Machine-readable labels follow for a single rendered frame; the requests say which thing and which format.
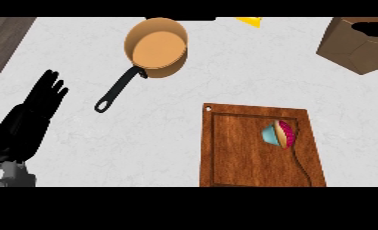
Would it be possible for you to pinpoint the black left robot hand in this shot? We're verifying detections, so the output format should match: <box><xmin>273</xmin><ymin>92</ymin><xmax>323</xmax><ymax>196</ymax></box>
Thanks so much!
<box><xmin>0</xmin><ymin>69</ymin><xmax>71</xmax><ymax>164</ymax></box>

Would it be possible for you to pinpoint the brown wooden cutting board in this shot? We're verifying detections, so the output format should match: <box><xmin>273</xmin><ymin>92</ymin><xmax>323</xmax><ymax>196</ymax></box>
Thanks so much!
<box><xmin>198</xmin><ymin>102</ymin><xmax>328</xmax><ymax>188</ymax></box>

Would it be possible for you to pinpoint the brown cardboard box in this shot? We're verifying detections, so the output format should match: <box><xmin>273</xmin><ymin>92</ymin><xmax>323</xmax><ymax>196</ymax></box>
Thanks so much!
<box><xmin>314</xmin><ymin>17</ymin><xmax>378</xmax><ymax>76</ymax></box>

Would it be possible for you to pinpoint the dark wooden panel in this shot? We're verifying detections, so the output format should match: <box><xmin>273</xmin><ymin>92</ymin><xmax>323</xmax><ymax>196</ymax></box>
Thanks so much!
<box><xmin>0</xmin><ymin>17</ymin><xmax>38</xmax><ymax>73</ymax></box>

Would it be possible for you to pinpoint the yellow triangular object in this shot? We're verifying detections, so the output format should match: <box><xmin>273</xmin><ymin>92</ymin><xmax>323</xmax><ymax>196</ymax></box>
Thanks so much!
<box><xmin>235</xmin><ymin>17</ymin><xmax>263</xmax><ymax>29</ymax></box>

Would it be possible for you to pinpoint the copper saucepan with black handle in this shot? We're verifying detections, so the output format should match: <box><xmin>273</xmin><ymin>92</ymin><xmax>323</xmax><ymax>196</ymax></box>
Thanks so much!
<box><xmin>93</xmin><ymin>17</ymin><xmax>189</xmax><ymax>114</ymax></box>

